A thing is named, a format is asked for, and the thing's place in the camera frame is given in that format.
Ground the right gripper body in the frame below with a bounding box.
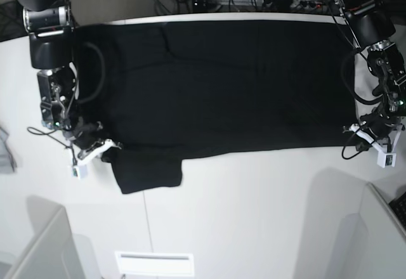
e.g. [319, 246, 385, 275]
[62, 117, 103, 149]

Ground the right white partition panel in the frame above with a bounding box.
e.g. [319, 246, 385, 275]
[329, 182, 406, 279]

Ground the black T-shirt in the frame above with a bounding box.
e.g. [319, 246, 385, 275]
[75, 20, 356, 194]

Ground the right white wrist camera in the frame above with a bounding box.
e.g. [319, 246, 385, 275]
[68, 139, 119, 179]

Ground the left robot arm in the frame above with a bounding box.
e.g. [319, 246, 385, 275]
[331, 0, 405, 153]

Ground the white power strip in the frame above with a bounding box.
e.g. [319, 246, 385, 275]
[218, 0, 331, 9]

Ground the left white partition panel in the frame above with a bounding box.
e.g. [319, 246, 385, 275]
[4, 205, 86, 279]

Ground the white partition panel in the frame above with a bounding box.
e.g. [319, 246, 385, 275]
[4, 205, 86, 279]
[329, 182, 406, 279]

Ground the black keyboard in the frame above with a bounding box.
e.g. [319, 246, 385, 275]
[389, 193, 406, 229]

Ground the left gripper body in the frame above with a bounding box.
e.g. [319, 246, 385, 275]
[358, 106, 403, 142]

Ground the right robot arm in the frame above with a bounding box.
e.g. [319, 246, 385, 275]
[17, 0, 122, 165]

